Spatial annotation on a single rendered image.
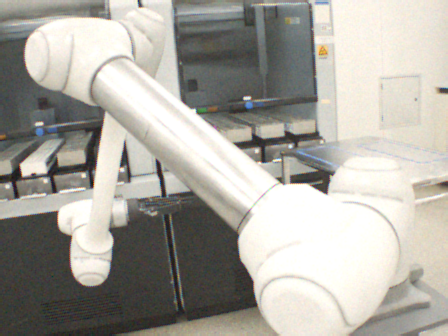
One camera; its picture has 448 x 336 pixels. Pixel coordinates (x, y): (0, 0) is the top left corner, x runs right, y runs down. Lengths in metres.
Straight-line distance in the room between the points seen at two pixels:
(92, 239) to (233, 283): 0.93
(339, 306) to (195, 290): 1.38
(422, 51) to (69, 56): 3.23
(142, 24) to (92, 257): 0.60
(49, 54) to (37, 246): 1.11
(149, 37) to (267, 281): 0.58
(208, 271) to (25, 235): 0.79
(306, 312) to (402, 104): 3.14
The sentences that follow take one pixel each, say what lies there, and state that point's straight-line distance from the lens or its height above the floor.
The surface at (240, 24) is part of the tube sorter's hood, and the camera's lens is 1.71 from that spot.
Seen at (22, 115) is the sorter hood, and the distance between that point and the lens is 1.68.
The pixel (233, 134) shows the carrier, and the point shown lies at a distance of 1.70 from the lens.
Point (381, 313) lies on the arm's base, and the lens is 0.76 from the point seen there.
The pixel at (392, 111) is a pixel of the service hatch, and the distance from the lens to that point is 3.49.
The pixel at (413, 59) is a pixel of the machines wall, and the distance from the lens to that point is 3.61.
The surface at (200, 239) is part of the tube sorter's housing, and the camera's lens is 1.72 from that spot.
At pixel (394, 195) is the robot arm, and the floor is 0.93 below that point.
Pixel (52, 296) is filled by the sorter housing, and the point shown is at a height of 0.29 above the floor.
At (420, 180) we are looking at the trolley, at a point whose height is 0.82.
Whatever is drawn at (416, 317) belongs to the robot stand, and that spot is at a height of 0.70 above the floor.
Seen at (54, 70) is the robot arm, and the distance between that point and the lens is 0.75.
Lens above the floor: 1.15
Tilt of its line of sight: 14 degrees down
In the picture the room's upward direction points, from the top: 5 degrees counter-clockwise
